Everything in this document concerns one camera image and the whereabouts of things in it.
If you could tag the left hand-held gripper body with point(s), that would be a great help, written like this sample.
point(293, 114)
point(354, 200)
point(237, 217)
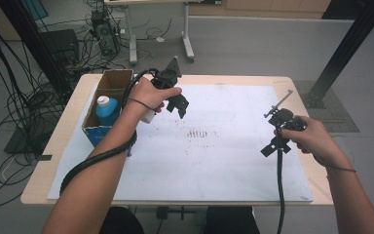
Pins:
point(167, 79)

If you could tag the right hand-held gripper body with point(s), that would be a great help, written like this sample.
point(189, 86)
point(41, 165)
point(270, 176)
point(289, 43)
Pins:
point(285, 120)

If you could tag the cardboard box blue base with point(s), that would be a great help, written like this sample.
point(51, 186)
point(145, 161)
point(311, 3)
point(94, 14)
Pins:
point(110, 83)

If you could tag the blue bottle with white cap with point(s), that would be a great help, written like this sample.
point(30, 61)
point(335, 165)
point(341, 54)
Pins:
point(107, 112)

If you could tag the person's left hand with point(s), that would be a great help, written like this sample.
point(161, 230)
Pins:
point(149, 94)

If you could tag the person's right hand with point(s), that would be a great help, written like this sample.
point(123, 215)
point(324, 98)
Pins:
point(318, 143)

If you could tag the thin black left wristband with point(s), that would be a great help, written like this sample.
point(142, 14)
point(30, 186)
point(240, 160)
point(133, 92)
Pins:
point(141, 103)

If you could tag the thin black wristband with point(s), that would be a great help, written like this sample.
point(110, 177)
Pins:
point(141, 103)
point(341, 168)

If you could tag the white desk with legs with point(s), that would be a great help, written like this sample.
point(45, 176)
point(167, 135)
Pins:
point(188, 45)

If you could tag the white paper scrap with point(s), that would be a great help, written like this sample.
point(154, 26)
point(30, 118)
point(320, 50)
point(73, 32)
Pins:
point(160, 39)

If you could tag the dark ribbed floor mat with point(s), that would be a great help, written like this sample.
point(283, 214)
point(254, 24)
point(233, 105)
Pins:
point(337, 117)

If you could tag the thin black right wristband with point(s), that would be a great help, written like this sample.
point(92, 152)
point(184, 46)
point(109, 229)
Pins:
point(341, 168)

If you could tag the white sheet table cover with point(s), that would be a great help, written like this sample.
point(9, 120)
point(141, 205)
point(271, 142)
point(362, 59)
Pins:
point(207, 169)

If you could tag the black computer tower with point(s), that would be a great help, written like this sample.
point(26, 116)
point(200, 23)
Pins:
point(105, 35)

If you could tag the person's black trouser leg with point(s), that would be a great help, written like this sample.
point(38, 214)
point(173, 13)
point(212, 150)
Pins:
point(232, 221)
point(123, 222)

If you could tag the black table foot bar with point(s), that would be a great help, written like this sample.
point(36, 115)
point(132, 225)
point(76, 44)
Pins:
point(175, 213)

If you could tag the black box case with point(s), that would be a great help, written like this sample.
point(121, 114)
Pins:
point(61, 45)

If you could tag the light wooden cabinet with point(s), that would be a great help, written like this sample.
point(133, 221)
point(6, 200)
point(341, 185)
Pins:
point(272, 8)

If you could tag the black tape strip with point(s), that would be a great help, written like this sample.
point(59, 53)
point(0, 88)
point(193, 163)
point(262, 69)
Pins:
point(44, 157)

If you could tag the teal board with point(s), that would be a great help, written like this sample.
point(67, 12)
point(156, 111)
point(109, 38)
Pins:
point(35, 8)

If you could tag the black metal frame post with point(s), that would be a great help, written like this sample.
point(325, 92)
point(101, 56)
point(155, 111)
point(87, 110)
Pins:
point(354, 42)
point(29, 32)

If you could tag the black flat base plate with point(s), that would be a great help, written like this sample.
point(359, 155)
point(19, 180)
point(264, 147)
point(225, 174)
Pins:
point(22, 143)

